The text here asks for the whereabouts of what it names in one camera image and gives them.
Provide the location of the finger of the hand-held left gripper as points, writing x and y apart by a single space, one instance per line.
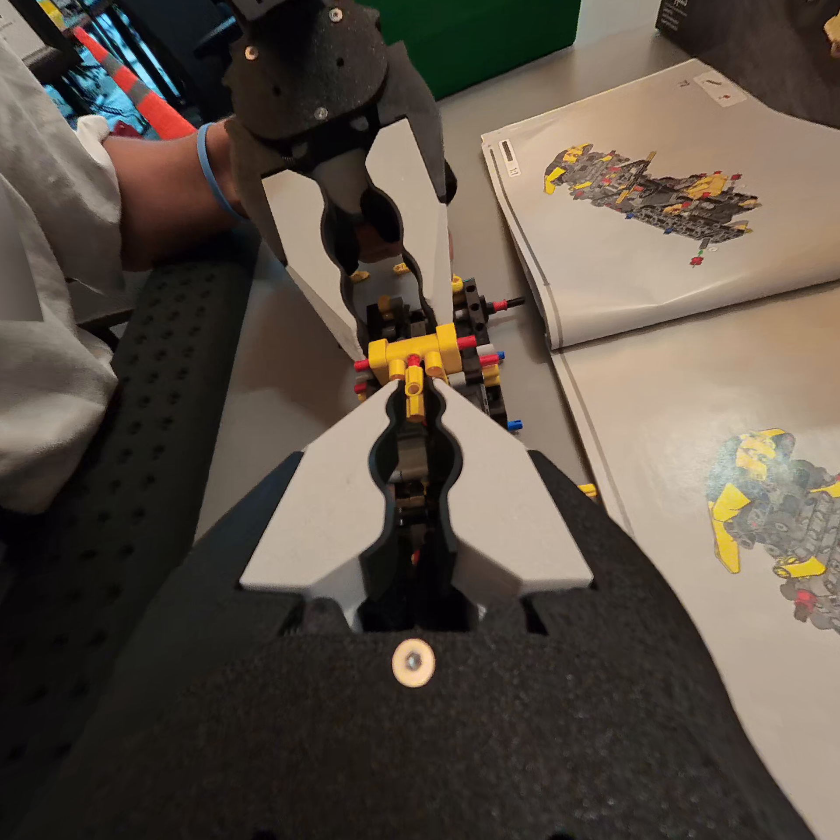
298 236
413 190

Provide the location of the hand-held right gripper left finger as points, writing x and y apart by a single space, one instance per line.
315 525

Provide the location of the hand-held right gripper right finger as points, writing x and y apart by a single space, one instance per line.
512 525

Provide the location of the lego car chassis model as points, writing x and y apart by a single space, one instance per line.
472 367

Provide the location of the person's left forearm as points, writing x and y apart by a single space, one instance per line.
164 197

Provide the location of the lego instruction booklet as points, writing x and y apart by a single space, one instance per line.
656 394

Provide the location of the black lego set box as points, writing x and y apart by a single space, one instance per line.
754 52

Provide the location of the blue wristband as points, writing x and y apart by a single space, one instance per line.
205 164

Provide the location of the green box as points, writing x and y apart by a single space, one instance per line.
472 39

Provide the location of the black perforated panel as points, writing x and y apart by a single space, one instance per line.
151 394

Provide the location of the person's white shirt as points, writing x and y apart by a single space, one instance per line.
46 275

